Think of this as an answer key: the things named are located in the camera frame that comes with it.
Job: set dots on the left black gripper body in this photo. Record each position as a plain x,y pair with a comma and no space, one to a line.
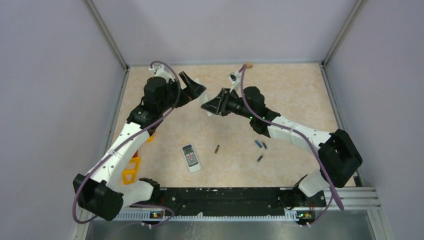
175,96

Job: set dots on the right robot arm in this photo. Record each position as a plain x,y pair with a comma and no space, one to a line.
335,152

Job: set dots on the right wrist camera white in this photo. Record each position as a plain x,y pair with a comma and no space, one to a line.
235,79

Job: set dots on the dark AAA battery lower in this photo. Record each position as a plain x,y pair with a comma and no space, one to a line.
260,158

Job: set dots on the white grey remote control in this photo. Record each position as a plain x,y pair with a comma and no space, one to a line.
191,158

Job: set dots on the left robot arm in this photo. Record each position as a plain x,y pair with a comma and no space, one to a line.
100,190

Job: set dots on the slim white remote control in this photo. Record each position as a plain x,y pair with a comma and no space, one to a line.
204,96

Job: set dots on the dark AAA battery upper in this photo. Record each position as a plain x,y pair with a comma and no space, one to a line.
264,145

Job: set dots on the yellow plastic toy tool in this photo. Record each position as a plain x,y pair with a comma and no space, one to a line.
150,139

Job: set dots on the blue AAA battery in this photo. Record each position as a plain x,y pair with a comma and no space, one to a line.
258,143

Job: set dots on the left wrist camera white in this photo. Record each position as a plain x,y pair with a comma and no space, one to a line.
163,72

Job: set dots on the orange plastic frame toy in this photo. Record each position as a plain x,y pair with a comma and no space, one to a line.
130,172

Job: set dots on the dark aaa battery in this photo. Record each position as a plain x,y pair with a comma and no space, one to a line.
260,158
264,145

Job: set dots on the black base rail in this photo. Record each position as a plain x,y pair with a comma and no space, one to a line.
234,201

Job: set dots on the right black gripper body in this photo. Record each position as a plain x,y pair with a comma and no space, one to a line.
230,103

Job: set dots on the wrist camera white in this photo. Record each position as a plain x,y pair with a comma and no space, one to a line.
235,79
163,72

